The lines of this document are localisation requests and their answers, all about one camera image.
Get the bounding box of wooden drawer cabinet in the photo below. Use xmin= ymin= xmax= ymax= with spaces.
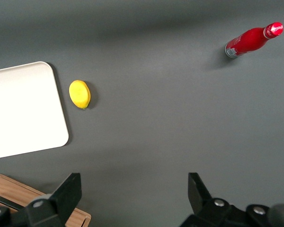
xmin=0 ymin=174 xmax=92 ymax=227

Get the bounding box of wooden drawer, short black handle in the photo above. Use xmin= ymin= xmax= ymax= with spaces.
xmin=0 ymin=195 xmax=23 ymax=212

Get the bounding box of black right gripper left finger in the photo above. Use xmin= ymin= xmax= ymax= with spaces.
xmin=23 ymin=172 xmax=83 ymax=227

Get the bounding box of white rectangular tray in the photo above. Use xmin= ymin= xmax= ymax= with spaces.
xmin=0 ymin=61 xmax=70 ymax=160

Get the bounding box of red soda bottle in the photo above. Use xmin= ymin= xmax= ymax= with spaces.
xmin=224 ymin=21 xmax=284 ymax=59

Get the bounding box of yellow lemon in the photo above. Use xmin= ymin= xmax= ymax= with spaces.
xmin=69 ymin=79 xmax=91 ymax=110

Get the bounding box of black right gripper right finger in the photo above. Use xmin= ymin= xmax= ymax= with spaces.
xmin=179 ymin=172 xmax=249 ymax=227

